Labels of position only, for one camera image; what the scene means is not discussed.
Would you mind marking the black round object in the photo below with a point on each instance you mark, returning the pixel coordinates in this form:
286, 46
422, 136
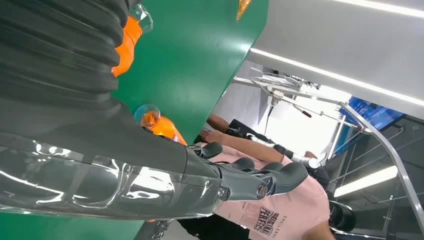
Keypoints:
344, 218

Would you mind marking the metal gantry frame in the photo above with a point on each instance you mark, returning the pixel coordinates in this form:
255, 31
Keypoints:
277, 95

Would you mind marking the person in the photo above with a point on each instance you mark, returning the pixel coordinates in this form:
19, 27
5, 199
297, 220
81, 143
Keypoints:
291, 205
218, 123

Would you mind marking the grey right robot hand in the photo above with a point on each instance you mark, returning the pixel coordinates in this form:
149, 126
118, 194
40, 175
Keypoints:
99, 159

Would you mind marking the white wall light strip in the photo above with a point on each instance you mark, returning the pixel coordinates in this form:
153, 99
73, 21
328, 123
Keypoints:
331, 75
397, 10

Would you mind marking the black silver cylindrical device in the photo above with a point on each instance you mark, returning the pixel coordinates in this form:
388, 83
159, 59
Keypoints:
309, 162

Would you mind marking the white ceiling light bar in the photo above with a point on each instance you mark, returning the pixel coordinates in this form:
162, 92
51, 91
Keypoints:
364, 182

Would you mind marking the orange bottle blue-tinted cap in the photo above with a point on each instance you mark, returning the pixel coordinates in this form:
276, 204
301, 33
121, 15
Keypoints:
165, 127

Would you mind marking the yellow plastic-wrapped cardboard box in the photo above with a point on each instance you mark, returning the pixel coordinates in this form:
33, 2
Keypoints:
242, 6

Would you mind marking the blue display screen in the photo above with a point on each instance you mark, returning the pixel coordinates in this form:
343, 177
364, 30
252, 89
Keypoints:
374, 114

